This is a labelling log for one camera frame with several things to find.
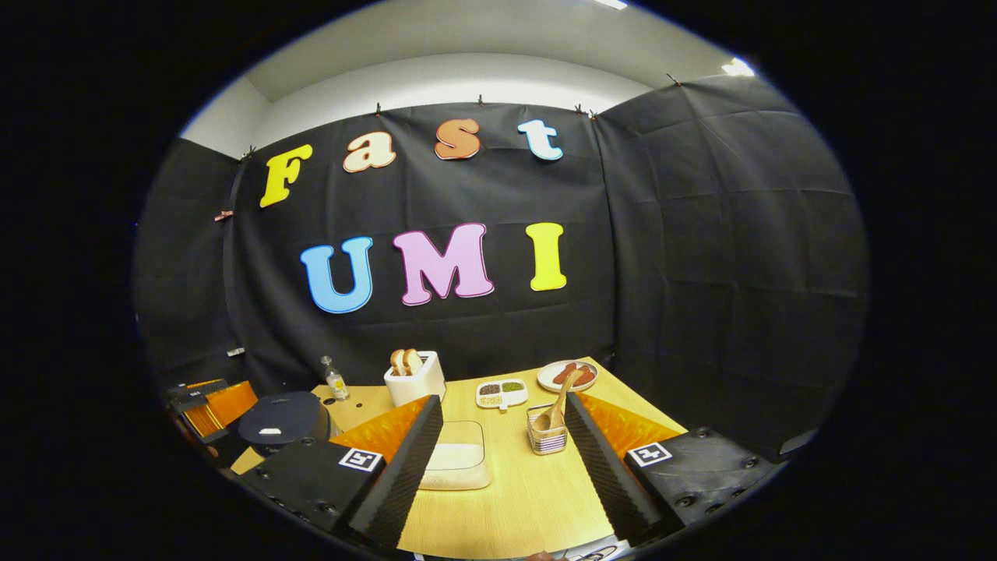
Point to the white round plate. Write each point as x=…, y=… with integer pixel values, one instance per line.
x=545, y=379

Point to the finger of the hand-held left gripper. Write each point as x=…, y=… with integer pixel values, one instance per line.
x=234, y=401
x=201, y=422

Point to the red meat slice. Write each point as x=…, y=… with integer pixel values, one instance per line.
x=563, y=374
x=584, y=377

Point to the wooden spoon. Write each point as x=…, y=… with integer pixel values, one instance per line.
x=559, y=397

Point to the small glass bottle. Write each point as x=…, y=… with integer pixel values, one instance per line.
x=336, y=383

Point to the white toaster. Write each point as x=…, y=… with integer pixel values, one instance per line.
x=417, y=389

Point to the white rice box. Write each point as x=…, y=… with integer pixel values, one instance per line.
x=456, y=456

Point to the black backdrop cloth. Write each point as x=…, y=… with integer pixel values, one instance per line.
x=701, y=234

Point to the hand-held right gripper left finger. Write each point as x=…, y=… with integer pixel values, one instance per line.
x=401, y=475

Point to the white divided grain dish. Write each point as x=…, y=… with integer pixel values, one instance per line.
x=501, y=399

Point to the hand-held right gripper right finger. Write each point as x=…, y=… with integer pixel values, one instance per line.
x=604, y=479

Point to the grey black rice cooker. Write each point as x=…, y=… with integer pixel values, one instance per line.
x=284, y=417

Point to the toast bread slice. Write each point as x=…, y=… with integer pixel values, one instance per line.
x=397, y=363
x=413, y=361

